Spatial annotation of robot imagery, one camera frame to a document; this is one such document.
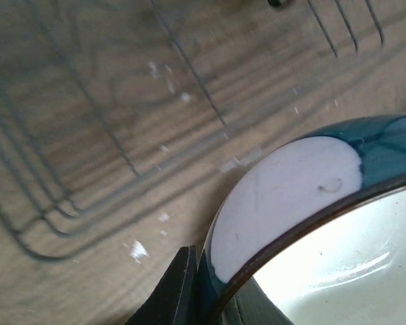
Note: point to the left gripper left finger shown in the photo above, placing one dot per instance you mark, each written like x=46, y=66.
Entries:
x=173, y=300

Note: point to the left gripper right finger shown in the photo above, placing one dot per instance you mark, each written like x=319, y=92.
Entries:
x=251, y=306

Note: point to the white ceramic bowl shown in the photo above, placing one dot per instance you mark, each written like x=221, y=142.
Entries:
x=320, y=224

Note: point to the dark wire dish rack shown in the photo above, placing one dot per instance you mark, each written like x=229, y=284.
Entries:
x=110, y=109

